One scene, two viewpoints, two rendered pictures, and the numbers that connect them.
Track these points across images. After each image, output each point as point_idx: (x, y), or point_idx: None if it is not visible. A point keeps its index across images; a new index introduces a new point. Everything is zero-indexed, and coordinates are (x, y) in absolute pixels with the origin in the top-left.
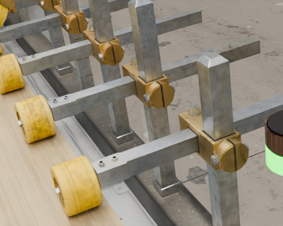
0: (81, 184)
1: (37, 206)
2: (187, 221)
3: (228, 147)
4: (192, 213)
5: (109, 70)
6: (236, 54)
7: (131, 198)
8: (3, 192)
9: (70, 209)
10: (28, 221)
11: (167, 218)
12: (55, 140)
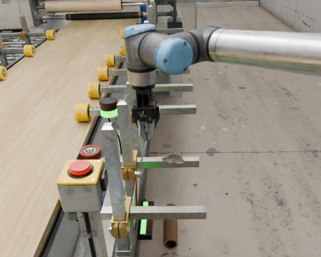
0: (80, 111)
1: (73, 116)
2: None
3: (130, 114)
4: (141, 144)
5: None
6: (180, 88)
7: None
8: (69, 109)
9: (75, 118)
10: (67, 119)
11: None
12: (99, 100)
